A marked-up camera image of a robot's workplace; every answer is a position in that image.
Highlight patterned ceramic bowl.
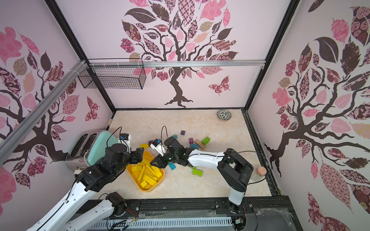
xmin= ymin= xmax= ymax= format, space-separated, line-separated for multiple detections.
xmin=216 ymin=109 xmax=232 ymax=121

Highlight yellow plastic tray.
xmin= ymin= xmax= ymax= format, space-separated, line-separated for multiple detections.
xmin=126 ymin=151 xmax=165 ymax=192

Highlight white cable duct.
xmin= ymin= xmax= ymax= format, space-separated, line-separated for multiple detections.
xmin=89 ymin=217 xmax=234 ymax=231

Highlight tan long block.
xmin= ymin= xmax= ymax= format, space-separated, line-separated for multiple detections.
xmin=194 ymin=139 xmax=206 ymax=150

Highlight teal long block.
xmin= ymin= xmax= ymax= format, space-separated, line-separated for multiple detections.
xmin=168 ymin=163 xmax=176 ymax=170

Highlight green block lower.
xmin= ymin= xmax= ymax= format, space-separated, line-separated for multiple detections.
xmin=192 ymin=169 xmax=203 ymax=177

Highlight yellow rectangular block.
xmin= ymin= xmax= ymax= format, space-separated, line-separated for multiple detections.
xmin=151 ymin=166 xmax=160 ymax=173

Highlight black wire basket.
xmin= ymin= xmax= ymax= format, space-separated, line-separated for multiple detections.
xmin=78 ymin=58 xmax=146 ymax=90

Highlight green block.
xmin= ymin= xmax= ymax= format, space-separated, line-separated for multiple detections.
xmin=201 ymin=137 xmax=211 ymax=145
xmin=192 ymin=169 xmax=203 ymax=177

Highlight glass jar pink lid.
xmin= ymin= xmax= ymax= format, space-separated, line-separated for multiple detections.
xmin=251 ymin=166 xmax=267 ymax=182

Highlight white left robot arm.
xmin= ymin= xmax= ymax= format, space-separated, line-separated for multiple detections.
xmin=29 ymin=143 xmax=145 ymax=231

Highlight green block upper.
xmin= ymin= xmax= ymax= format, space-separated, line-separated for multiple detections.
xmin=201 ymin=137 xmax=211 ymax=145

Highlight long yellow block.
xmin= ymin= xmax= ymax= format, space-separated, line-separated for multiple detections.
xmin=143 ymin=175 xmax=157 ymax=186

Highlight aluminium frame rail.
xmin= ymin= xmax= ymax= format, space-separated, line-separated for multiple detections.
xmin=1 ymin=60 xmax=86 ymax=164

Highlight mint green toaster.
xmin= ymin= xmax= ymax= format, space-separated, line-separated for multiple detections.
xmin=65 ymin=130 xmax=119 ymax=171

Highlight teal small block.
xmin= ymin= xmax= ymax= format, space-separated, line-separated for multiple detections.
xmin=190 ymin=143 xmax=199 ymax=149

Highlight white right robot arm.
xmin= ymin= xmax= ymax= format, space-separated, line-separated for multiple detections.
xmin=150 ymin=137 xmax=254 ymax=207

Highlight yellow flat block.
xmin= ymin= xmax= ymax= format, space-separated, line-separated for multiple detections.
xmin=140 ymin=143 xmax=149 ymax=149

